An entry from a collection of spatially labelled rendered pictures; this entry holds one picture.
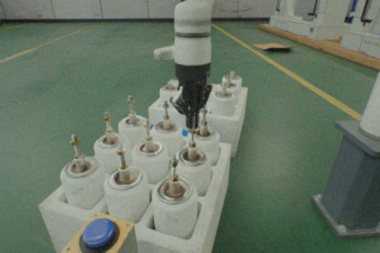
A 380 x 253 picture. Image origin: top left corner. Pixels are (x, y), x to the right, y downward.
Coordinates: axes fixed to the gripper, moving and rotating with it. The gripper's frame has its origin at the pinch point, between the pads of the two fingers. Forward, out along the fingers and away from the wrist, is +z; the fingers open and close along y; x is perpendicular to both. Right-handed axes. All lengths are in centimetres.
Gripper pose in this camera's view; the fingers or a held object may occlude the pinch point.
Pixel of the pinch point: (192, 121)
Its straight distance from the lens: 54.4
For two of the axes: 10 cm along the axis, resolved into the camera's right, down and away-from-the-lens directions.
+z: 0.0, 9.0, 4.4
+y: 6.3, -3.4, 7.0
